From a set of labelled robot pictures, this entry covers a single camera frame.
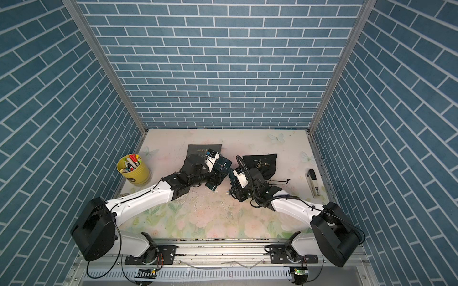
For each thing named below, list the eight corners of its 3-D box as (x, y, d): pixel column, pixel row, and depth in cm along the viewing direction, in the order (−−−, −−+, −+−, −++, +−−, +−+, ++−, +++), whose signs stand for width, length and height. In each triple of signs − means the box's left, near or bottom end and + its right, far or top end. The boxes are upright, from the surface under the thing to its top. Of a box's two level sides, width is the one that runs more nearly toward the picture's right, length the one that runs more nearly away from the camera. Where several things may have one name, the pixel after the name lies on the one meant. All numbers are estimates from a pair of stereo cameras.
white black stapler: (314, 198, 93) (317, 193, 89) (304, 174, 103) (307, 169, 99) (320, 197, 93) (324, 193, 89) (310, 173, 103) (313, 168, 99)
